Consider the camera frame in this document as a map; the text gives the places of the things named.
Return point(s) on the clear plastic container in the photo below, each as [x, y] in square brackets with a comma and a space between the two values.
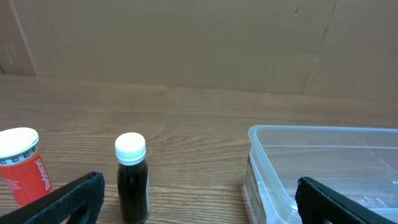
[359, 163]

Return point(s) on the orange Redoxon tube white cap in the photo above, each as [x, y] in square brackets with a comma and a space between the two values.
[22, 166]

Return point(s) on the dark bottle white cap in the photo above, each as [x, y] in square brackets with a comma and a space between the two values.
[133, 177]

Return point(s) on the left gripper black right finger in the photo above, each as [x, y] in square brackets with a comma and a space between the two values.
[319, 204]

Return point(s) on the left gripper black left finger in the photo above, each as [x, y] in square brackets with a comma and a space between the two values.
[79, 201]

